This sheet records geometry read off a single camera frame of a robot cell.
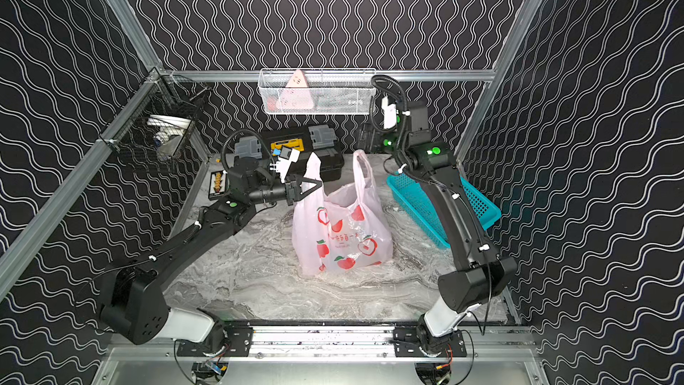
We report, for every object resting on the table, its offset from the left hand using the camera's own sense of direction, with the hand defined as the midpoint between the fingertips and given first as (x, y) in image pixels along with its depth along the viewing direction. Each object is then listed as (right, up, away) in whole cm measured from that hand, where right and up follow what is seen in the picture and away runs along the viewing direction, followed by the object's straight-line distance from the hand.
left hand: (320, 180), depth 70 cm
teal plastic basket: (+29, -7, +18) cm, 35 cm away
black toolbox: (-3, +16, +32) cm, 36 cm away
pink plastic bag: (+7, -15, +13) cm, 21 cm away
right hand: (+14, +13, +4) cm, 19 cm away
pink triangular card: (-10, +29, +20) cm, 37 cm away
